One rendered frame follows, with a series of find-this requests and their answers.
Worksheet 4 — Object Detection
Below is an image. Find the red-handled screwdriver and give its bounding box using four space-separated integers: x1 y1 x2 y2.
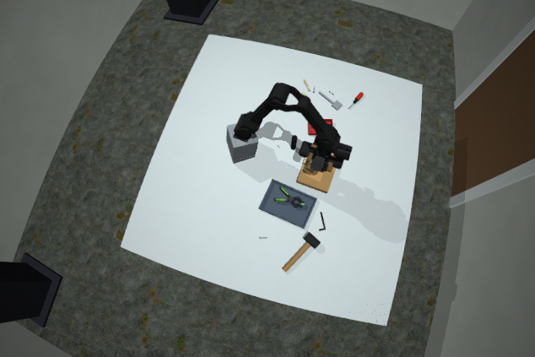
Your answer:
352 92 364 105

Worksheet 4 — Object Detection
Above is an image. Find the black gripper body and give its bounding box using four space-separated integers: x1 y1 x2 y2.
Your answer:
299 141 344 169

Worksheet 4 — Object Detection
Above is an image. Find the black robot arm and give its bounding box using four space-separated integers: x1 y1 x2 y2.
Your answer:
233 83 353 172

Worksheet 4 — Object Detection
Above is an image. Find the black spring clamp with green grips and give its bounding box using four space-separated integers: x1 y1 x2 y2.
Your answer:
274 187 305 208

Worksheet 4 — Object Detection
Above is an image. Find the wooden-handled mallet with black head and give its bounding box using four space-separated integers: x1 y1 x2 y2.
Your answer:
282 232 321 272

